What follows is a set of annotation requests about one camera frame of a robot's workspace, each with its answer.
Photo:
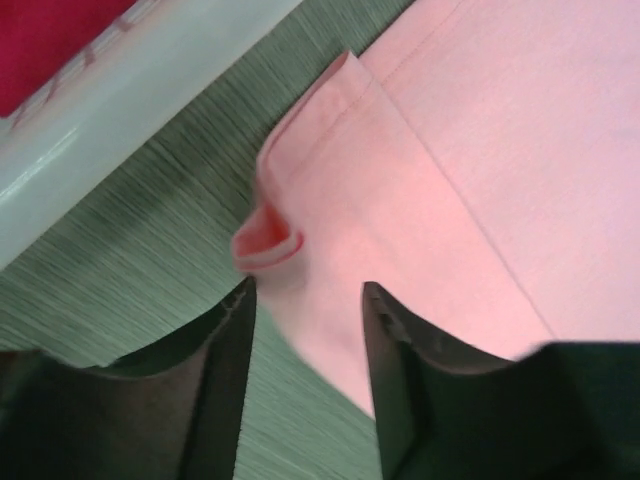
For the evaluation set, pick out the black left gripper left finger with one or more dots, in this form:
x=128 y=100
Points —
x=171 y=410

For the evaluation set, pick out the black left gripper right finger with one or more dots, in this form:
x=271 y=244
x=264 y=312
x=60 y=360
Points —
x=447 y=410

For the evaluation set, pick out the light pink t shirt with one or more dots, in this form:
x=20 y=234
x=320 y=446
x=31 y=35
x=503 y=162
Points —
x=480 y=161

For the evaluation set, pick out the white plastic laundry basket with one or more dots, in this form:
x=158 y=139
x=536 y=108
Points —
x=105 y=103

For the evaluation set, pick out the magenta t shirt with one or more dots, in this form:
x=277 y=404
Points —
x=38 y=37

